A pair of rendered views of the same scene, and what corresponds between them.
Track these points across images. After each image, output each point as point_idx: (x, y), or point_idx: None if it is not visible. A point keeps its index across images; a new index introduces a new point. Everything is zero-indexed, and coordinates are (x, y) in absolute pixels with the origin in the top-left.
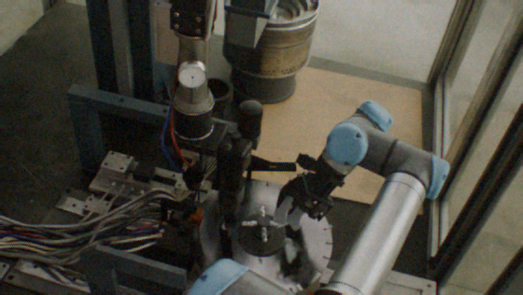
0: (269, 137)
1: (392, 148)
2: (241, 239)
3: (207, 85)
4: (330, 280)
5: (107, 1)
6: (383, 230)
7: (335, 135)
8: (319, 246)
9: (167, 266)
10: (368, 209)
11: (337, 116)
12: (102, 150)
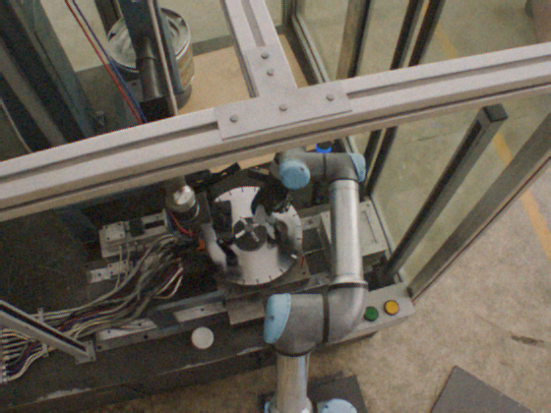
0: None
1: (325, 165)
2: (239, 245)
3: None
4: (334, 273)
5: (31, 119)
6: (347, 228)
7: (286, 175)
8: (290, 220)
9: (210, 294)
10: (331, 214)
11: (234, 91)
12: (91, 224)
